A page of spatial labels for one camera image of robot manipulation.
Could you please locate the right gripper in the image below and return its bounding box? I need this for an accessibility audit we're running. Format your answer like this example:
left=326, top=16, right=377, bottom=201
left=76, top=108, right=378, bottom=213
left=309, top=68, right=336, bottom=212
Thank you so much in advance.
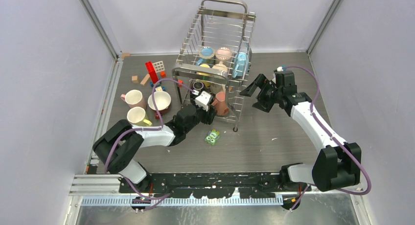
left=240, top=74, right=283, bottom=113

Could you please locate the dark red mug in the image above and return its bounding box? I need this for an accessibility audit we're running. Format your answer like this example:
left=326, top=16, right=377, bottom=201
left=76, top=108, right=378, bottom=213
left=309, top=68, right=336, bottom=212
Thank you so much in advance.
left=147, top=91, right=171, bottom=119

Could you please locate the yellow mug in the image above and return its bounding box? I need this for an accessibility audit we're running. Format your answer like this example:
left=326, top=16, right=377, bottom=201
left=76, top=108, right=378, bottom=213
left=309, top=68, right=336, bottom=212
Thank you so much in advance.
left=127, top=107, right=153, bottom=127

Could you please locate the light pink mug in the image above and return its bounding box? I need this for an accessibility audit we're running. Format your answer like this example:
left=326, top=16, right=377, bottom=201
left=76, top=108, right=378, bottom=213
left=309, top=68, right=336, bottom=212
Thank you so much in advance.
left=120, top=90, right=146, bottom=109

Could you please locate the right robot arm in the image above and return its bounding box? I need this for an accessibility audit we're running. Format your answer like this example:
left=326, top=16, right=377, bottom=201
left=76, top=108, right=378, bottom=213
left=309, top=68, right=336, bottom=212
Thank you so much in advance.
left=240, top=71, right=362, bottom=192

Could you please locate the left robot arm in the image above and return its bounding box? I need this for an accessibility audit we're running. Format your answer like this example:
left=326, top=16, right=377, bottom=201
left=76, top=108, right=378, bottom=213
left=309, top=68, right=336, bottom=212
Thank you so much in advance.
left=92, top=104, right=217, bottom=193

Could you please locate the metal dish rack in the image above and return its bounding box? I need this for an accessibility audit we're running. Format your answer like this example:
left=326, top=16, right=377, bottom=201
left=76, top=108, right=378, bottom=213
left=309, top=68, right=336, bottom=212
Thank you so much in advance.
left=172, top=0, right=256, bottom=132

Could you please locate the salmon pink mug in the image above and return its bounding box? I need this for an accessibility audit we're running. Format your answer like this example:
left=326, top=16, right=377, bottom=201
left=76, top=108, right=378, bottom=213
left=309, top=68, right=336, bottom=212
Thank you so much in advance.
left=212, top=91, right=229, bottom=116

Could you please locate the green owl toy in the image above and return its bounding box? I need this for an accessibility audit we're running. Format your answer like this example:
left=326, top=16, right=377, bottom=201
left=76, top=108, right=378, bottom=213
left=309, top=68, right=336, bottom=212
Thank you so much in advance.
left=205, top=129, right=220, bottom=146

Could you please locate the beige cup lower tier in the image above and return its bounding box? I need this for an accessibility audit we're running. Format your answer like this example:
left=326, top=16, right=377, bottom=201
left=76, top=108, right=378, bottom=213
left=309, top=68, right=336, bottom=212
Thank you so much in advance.
left=210, top=62, right=229, bottom=94

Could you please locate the yellow cup lower tier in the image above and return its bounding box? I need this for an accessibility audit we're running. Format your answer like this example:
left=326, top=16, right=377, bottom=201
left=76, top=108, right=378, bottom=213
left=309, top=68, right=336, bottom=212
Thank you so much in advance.
left=196, top=64, right=211, bottom=89

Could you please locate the black mug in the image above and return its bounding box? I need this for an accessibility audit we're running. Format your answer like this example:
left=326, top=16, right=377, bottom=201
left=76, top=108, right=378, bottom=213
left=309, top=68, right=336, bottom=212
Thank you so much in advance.
left=191, top=80, right=206, bottom=95

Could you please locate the light blue mug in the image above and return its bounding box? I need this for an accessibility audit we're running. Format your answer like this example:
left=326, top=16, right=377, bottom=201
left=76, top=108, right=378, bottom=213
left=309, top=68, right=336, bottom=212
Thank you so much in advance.
left=232, top=52, right=249, bottom=78

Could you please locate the pink upside-down cup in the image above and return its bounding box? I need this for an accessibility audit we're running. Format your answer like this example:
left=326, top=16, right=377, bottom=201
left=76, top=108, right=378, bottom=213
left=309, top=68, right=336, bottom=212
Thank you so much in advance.
left=215, top=47, right=233, bottom=64

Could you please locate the blue upside-down cup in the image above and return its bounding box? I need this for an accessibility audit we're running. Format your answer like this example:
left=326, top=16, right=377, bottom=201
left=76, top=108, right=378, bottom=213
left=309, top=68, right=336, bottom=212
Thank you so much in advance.
left=196, top=46, right=215, bottom=66

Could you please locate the red block tower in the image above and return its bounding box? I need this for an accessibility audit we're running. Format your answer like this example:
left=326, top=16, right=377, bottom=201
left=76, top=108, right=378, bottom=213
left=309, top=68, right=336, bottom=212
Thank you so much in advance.
left=145, top=62, right=159, bottom=85

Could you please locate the white grid block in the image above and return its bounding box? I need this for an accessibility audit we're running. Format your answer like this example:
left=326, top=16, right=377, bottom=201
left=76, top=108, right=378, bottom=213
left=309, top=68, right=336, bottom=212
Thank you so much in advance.
left=152, top=61, right=165, bottom=73

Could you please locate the wooden stick block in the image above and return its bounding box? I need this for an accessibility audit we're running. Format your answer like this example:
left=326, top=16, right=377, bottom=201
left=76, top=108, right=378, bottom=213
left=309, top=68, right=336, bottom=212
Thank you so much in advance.
left=140, top=74, right=151, bottom=86

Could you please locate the wooden cube block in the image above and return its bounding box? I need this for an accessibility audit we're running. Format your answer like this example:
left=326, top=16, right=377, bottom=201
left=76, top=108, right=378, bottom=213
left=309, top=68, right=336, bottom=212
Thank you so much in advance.
left=131, top=75, right=139, bottom=84

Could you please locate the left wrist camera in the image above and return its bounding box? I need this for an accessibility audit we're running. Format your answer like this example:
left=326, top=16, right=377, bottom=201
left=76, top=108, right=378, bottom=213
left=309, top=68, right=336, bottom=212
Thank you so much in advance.
left=194, top=91, right=212, bottom=112

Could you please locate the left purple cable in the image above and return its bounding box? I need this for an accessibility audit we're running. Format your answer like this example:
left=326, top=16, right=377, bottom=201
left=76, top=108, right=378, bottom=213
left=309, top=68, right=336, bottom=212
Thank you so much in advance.
left=103, top=78, right=200, bottom=211

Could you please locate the purple cable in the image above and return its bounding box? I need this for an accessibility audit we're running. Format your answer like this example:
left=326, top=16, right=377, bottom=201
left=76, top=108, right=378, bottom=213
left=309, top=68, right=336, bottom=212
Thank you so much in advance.
left=285, top=66, right=372, bottom=211
left=103, top=78, right=200, bottom=211

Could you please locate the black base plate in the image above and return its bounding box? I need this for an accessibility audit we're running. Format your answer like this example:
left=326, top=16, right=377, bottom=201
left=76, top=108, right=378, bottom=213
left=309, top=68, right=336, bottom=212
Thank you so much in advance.
left=119, top=172, right=306, bottom=199

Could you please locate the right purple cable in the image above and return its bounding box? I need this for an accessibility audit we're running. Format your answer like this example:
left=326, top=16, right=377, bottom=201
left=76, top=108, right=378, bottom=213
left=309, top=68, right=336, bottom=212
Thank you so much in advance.
left=285, top=66, right=372, bottom=211

